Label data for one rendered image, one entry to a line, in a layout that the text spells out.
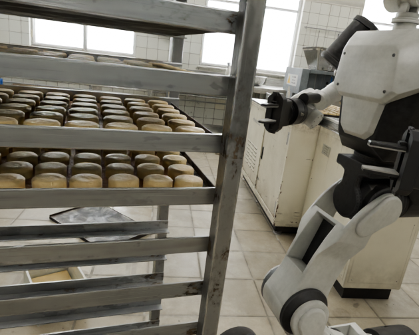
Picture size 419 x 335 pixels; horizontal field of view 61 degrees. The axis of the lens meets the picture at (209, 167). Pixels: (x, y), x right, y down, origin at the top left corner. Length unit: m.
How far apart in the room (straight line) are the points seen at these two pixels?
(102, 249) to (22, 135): 0.21
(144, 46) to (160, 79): 4.77
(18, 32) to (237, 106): 5.19
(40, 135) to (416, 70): 0.73
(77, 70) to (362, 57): 0.68
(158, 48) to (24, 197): 4.80
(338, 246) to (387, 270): 1.22
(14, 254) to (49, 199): 0.10
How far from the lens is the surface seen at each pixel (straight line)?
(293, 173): 2.48
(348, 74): 0.99
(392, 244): 2.11
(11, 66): 0.52
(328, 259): 1.02
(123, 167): 0.66
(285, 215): 2.59
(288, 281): 1.04
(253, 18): 0.53
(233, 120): 0.53
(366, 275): 2.15
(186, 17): 0.53
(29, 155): 0.72
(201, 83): 0.54
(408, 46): 0.88
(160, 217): 1.06
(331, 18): 5.82
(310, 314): 1.02
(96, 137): 0.53
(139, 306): 1.22
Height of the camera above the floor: 1.18
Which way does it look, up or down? 17 degrees down
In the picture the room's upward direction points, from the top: 7 degrees clockwise
